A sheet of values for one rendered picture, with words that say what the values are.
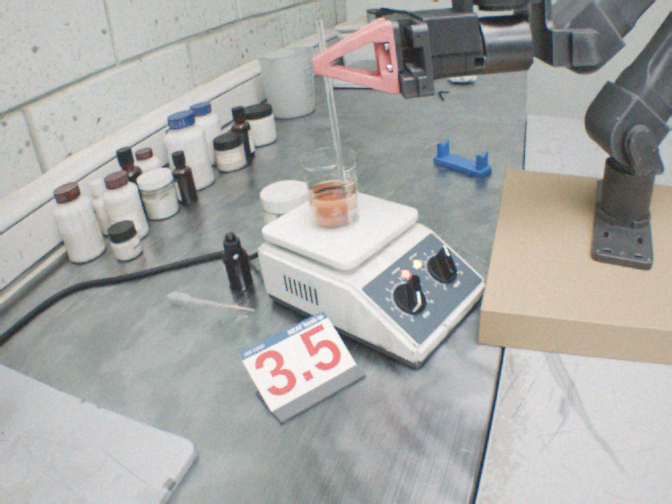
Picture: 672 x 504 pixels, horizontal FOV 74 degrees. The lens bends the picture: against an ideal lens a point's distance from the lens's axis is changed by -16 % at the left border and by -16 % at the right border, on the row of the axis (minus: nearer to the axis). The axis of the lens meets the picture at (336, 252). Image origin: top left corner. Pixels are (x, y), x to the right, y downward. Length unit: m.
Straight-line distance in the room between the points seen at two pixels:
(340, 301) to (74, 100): 0.59
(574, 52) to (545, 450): 0.34
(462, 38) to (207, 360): 0.39
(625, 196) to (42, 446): 0.64
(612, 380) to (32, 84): 0.84
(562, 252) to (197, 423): 0.40
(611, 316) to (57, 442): 0.51
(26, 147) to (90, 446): 0.50
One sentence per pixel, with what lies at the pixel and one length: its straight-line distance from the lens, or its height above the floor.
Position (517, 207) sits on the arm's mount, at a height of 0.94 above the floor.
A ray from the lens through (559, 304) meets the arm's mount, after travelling 0.49.
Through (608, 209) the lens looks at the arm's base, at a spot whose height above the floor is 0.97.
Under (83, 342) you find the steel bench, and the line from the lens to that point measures 0.61.
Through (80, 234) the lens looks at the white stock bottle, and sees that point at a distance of 0.76.
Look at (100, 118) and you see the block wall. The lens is 0.94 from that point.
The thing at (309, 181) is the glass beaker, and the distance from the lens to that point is 0.49.
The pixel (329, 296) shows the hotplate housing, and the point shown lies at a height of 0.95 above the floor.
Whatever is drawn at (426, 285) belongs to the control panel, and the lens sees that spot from 0.49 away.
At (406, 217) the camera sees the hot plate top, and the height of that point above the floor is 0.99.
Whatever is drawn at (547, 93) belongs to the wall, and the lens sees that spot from 1.98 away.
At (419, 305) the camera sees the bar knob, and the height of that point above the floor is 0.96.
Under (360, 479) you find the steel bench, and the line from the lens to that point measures 0.40.
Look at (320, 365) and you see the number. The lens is 0.47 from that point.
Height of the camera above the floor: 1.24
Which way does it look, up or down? 32 degrees down
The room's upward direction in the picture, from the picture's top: 7 degrees counter-clockwise
